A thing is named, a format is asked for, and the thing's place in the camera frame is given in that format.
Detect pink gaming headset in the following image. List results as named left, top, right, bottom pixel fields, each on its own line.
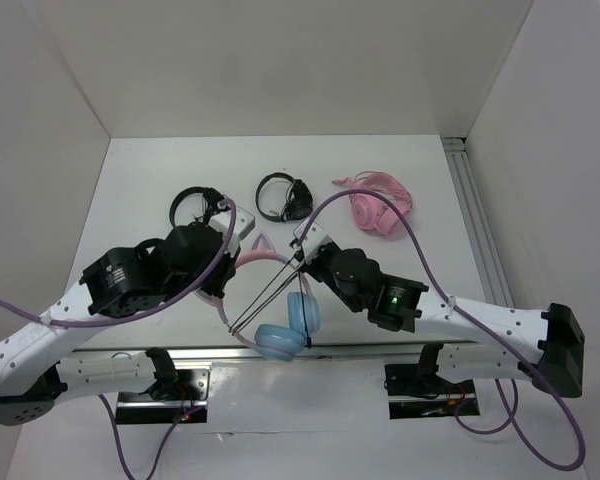
left=331, top=171, right=413, bottom=236

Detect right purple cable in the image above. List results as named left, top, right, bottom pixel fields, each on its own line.
left=299, top=188, right=586, bottom=471

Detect aluminium rail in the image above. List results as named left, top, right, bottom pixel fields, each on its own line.
left=441, top=137, right=514, bottom=308
left=64, top=339, right=481, bottom=366

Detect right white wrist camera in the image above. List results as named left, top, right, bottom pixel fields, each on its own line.
left=290, top=218, right=332, bottom=265

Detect front aluminium rail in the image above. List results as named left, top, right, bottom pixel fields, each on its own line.
left=64, top=339, right=481, bottom=366

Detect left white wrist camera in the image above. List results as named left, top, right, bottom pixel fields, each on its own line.
left=209, top=198, right=256, bottom=257

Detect middle black headphones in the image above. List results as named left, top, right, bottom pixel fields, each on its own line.
left=254, top=172, right=314, bottom=223

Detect black headphones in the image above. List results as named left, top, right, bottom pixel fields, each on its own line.
left=254, top=172, right=314, bottom=223
left=168, top=186, right=229, bottom=232

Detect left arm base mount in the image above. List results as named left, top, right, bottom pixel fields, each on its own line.
left=114, top=364, right=211, bottom=426

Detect left black headphones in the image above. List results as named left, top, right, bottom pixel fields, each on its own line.
left=168, top=186, right=229, bottom=232

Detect black headphone audio cable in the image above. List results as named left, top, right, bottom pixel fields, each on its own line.
left=227, top=249, right=315, bottom=349

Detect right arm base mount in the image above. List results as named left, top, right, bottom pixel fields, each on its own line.
left=384, top=364, right=480, bottom=420

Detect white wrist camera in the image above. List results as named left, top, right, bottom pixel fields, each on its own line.
left=290, top=218, right=332, bottom=265
left=209, top=198, right=256, bottom=257

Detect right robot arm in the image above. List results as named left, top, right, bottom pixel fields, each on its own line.
left=295, top=241, right=585, bottom=398

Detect pink blue cat-ear headphones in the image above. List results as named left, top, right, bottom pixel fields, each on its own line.
left=192, top=230, right=324, bottom=362

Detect right aluminium rail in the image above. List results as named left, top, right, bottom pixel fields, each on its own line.
left=441, top=137, right=514, bottom=308

